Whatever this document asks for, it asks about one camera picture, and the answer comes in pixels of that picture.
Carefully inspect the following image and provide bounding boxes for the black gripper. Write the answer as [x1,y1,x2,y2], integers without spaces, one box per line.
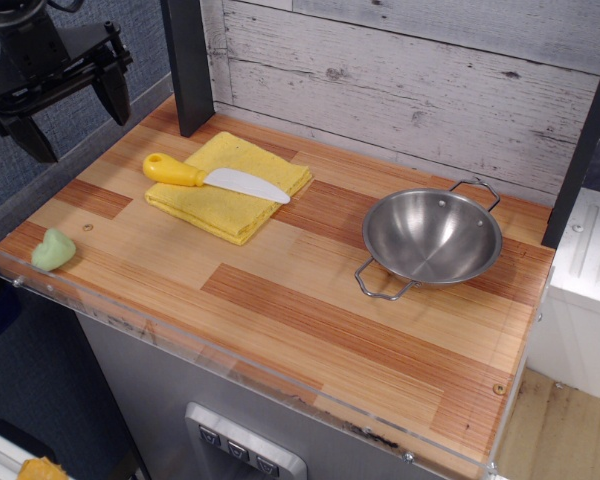
[0,20,132,163]

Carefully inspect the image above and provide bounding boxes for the grey dispenser button panel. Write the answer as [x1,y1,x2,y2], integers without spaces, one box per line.
[185,402,308,479]

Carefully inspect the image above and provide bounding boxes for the yellow folded cloth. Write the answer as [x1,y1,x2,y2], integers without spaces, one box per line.
[145,132,312,245]

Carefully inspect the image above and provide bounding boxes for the clear acrylic table guard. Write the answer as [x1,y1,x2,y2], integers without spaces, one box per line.
[0,74,555,480]

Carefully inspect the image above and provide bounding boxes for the dark right frame post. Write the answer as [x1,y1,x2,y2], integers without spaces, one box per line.
[542,0,600,249]

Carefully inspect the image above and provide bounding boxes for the stainless steel bowl with handles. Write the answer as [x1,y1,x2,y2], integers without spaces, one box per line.
[355,178,503,301]

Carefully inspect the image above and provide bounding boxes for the orange yellow object bottom left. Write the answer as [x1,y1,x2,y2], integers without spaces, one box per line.
[16,457,68,480]

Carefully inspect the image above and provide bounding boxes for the white box at right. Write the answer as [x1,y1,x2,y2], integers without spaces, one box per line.
[527,188,600,398]

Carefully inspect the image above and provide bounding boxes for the yellow handled white knife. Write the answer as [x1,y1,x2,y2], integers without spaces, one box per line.
[142,153,291,204]

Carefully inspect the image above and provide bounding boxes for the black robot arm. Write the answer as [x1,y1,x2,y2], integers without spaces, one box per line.
[0,1,132,163]

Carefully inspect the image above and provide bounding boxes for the silver toy fridge cabinet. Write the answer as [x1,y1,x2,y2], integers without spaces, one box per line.
[79,315,487,479]

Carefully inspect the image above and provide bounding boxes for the green toy vegetable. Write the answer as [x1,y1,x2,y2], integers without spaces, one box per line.
[31,228,77,271]

